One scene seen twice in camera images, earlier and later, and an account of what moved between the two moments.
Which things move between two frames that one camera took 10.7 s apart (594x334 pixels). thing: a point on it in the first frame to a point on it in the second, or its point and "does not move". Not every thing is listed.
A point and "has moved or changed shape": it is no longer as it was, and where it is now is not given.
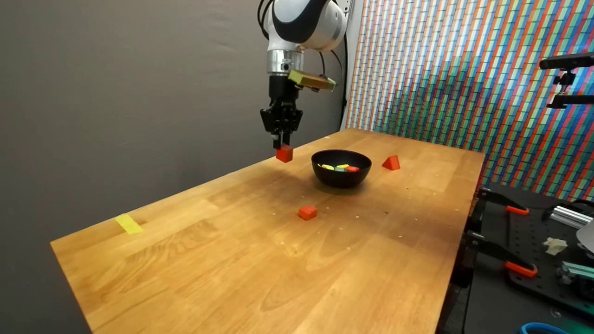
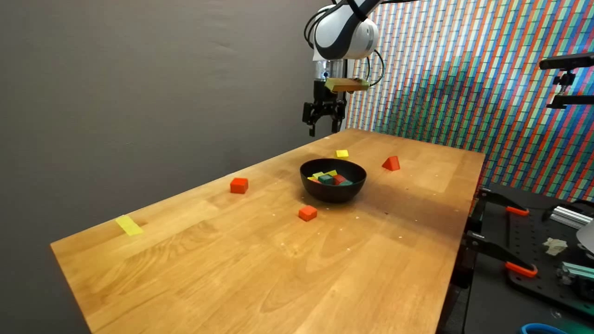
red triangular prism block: (393, 164) does not move
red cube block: (285, 153) to (239, 186)
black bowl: (341, 156) has moved or changed shape
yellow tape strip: (127, 221) does not move
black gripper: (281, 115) to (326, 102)
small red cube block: (307, 212) does not move
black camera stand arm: (567, 78) does not move
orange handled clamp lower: (514, 262) does not move
